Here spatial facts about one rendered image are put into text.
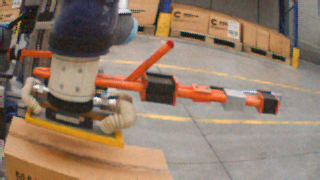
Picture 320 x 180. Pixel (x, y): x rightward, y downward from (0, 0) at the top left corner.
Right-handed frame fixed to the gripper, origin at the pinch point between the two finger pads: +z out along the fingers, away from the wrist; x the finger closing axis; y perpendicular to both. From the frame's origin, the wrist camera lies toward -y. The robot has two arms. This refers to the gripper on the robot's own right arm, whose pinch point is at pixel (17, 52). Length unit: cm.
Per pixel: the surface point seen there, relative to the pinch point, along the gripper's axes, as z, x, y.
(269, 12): 36, 847, 400
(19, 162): 26, -48, 9
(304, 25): 32, 855, 521
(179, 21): 93, 704, 182
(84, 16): -20, -37, 30
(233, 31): 89, 709, 273
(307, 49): 91, 842, 529
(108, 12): -20, -33, 37
